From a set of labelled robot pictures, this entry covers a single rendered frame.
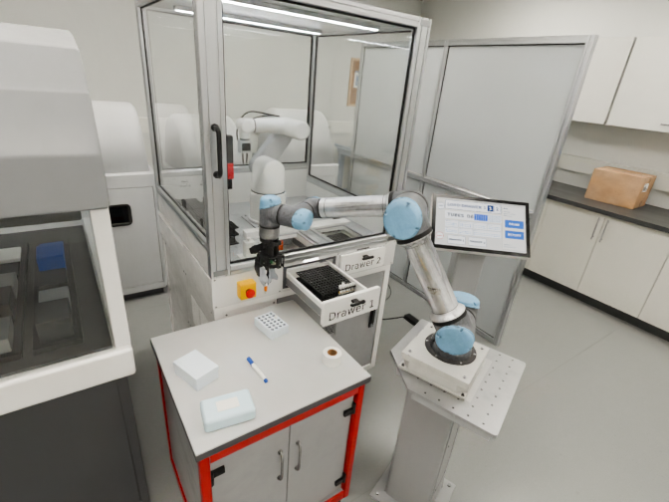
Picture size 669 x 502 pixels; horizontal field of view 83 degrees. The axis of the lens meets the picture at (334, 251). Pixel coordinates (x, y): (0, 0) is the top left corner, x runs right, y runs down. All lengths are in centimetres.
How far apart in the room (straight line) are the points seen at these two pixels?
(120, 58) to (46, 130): 346
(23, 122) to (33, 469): 110
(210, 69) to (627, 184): 361
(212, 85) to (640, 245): 347
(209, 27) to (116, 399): 127
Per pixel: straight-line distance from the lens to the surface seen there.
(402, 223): 114
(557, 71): 277
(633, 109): 431
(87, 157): 113
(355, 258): 194
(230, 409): 126
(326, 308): 150
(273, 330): 155
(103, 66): 455
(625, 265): 405
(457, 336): 127
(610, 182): 426
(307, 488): 174
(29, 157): 113
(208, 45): 143
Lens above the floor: 172
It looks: 24 degrees down
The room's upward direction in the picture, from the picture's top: 5 degrees clockwise
